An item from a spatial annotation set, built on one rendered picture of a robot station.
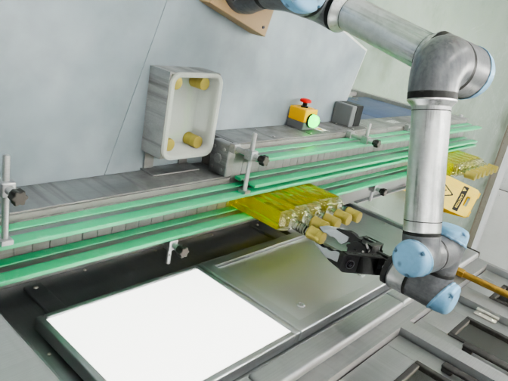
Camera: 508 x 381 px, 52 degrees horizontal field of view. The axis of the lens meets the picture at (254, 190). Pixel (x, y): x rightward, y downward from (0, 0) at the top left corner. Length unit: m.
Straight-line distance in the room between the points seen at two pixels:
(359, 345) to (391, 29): 0.72
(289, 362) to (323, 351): 0.09
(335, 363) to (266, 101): 0.87
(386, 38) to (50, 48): 0.74
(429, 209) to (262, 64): 0.78
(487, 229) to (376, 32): 6.34
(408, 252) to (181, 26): 0.78
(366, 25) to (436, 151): 0.40
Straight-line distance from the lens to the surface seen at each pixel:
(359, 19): 1.33
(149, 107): 1.36
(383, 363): 1.26
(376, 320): 1.33
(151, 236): 1.26
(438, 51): 1.10
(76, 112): 1.27
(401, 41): 1.26
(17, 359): 0.49
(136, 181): 1.33
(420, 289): 1.23
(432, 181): 1.07
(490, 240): 7.54
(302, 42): 1.77
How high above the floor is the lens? 1.80
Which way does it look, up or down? 36 degrees down
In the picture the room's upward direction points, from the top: 116 degrees clockwise
